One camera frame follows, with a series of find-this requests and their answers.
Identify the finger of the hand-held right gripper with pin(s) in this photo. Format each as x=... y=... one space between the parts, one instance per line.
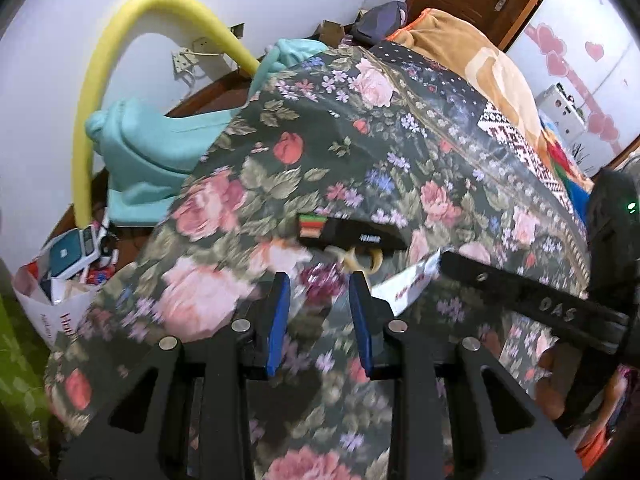
x=525 y=295

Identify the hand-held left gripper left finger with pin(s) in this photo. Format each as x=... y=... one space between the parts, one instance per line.
x=277 y=330

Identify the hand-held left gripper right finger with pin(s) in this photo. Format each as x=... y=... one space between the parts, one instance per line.
x=361 y=332

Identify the purple crinkled wrapper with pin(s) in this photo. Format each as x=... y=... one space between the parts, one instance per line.
x=322 y=285

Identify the white paper wrapper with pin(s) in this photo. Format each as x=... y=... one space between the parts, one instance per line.
x=407 y=285

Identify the person's right hand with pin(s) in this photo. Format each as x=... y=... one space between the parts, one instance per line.
x=552 y=377

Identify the black case with striped label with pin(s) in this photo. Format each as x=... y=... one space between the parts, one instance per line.
x=350 y=232

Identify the small white cabinet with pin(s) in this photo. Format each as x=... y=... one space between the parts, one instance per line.
x=560 y=110

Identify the dark floral blanket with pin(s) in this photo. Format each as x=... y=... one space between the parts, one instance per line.
x=350 y=160

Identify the orange tan blanket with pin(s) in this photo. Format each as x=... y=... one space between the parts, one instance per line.
x=500 y=90

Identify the teal cloth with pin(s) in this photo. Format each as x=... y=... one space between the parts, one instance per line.
x=160 y=160

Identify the wardrobe with heart stickers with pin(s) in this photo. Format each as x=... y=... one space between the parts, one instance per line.
x=580 y=50

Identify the teal and white box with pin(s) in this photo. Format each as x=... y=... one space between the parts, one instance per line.
x=67 y=255

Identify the white plastic bag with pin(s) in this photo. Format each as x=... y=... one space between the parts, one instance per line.
x=55 y=300

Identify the green leaf-print bag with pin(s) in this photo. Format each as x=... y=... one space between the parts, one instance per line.
x=20 y=375

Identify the cardboard box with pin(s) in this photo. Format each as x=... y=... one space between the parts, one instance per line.
x=331 y=31

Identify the dark backpack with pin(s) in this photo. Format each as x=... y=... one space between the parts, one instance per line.
x=382 y=20

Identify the yellow foam tube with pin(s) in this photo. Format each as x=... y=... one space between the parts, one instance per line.
x=115 y=60

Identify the white wall socket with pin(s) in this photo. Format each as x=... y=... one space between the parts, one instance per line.
x=201 y=45
x=182 y=62

